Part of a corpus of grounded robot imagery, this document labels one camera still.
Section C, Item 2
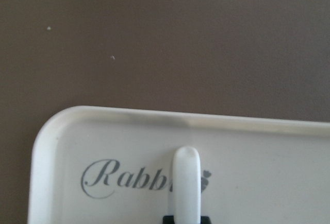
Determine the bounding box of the white ceramic soup spoon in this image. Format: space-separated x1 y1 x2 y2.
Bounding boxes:
172 146 201 224

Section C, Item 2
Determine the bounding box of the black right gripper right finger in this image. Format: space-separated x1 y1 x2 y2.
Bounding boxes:
199 212 211 224

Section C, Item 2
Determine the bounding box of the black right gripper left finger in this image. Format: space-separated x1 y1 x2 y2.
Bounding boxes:
162 210 175 224

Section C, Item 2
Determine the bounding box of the cream rabbit print tray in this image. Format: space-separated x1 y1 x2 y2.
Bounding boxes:
28 106 329 223

